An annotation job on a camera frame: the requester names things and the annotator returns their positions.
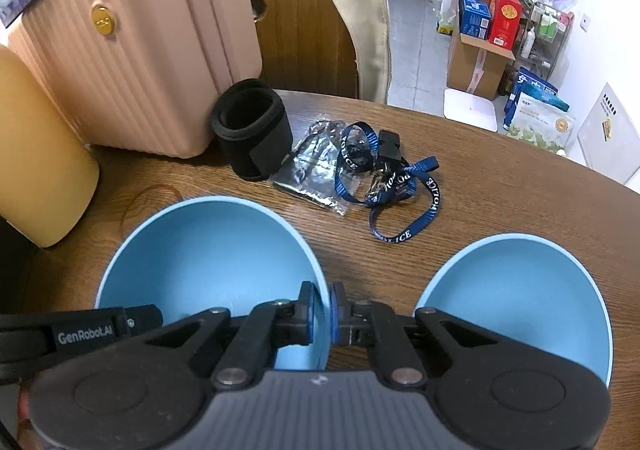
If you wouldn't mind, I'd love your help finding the cardboard box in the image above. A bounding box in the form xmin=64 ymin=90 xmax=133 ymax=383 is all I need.
xmin=446 ymin=32 xmax=516 ymax=101

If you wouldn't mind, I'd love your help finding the medium blue bowl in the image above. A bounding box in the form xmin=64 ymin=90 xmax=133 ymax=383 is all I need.
xmin=415 ymin=234 xmax=612 ymax=389

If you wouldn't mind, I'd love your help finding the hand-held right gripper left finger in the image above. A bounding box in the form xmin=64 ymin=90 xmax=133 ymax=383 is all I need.
xmin=144 ymin=282 xmax=319 ymax=392

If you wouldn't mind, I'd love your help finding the blue lanyard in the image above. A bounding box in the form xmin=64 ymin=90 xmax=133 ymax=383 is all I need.
xmin=334 ymin=122 xmax=444 ymax=245

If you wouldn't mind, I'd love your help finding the white floor scale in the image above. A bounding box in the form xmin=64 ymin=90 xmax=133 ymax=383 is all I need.
xmin=443 ymin=88 xmax=499 ymax=133

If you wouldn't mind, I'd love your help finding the green white bag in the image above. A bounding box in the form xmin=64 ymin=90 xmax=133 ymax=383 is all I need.
xmin=504 ymin=102 xmax=576 ymax=153

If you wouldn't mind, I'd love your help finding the blue white package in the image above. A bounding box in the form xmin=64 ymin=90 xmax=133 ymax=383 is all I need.
xmin=502 ymin=68 xmax=571 ymax=131

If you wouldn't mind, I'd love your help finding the red box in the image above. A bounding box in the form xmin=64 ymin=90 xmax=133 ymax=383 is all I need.
xmin=487 ymin=0 xmax=526 ymax=48

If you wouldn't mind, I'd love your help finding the blue box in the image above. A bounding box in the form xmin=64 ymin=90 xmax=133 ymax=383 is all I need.
xmin=458 ymin=0 xmax=494 ymax=42

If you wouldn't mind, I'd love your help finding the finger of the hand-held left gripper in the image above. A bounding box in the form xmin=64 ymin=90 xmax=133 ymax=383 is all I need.
xmin=117 ymin=303 xmax=164 ymax=338

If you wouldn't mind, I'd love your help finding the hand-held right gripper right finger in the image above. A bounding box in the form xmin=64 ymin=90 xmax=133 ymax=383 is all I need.
xmin=329 ymin=282 xmax=501 ymax=392

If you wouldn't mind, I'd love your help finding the white board sign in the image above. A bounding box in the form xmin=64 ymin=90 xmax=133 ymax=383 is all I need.
xmin=577 ymin=82 xmax=640 ymax=181

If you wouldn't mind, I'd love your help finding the metal wire rack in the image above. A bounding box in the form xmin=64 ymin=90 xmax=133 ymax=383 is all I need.
xmin=517 ymin=0 xmax=574 ymax=80

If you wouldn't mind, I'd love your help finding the clear plastic packet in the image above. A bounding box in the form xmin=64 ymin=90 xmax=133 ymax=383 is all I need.
xmin=270 ymin=119 xmax=372 ymax=217

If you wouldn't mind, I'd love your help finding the large blue bowl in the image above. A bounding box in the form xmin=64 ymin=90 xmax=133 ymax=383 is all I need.
xmin=95 ymin=196 xmax=331 ymax=372

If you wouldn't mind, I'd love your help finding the yellow thermos jug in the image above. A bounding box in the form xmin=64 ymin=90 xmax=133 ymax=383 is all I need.
xmin=0 ymin=44 xmax=100 ymax=249

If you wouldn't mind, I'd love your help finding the pink suitcase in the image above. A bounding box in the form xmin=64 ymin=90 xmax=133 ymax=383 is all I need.
xmin=5 ymin=0 xmax=264 ymax=160

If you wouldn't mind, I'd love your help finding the wooden chair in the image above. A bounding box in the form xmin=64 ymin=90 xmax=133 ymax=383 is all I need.
xmin=242 ymin=0 xmax=389 ymax=103

